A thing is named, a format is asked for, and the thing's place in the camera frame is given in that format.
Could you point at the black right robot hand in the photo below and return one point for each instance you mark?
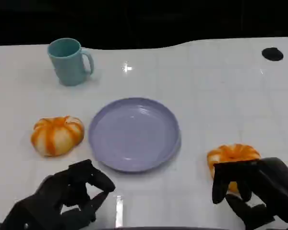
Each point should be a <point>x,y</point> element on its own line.
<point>271,182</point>

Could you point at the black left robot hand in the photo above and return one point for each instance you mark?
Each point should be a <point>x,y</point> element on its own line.
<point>50,198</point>

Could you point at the orange white toy bread roll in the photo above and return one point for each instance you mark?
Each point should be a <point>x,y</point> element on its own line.
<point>56,136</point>
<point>235,153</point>

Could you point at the lilac plate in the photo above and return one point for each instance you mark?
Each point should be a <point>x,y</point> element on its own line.
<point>134,135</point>

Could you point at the pale green mug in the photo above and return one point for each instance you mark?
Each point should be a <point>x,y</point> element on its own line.
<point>67,64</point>

